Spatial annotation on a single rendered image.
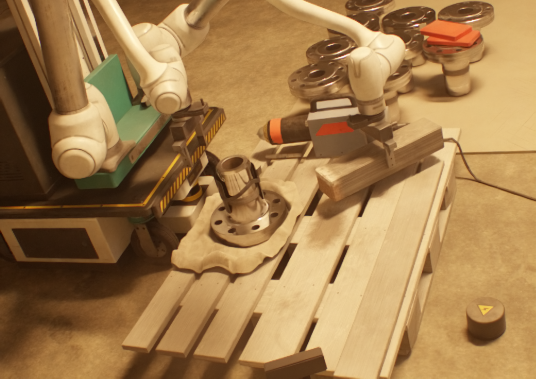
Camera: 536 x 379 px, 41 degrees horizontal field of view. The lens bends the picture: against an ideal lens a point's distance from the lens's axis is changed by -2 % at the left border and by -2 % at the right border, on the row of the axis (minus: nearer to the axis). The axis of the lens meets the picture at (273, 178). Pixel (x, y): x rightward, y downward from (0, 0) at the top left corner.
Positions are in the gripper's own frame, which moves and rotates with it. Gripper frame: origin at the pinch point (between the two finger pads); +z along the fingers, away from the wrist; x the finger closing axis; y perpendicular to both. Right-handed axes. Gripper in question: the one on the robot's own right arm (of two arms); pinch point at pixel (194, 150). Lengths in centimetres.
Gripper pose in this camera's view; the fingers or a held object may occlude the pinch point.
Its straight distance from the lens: 242.8
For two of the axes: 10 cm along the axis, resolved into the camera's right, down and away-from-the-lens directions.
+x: -2.8, 5.6, -7.8
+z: 2.3, 8.2, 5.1
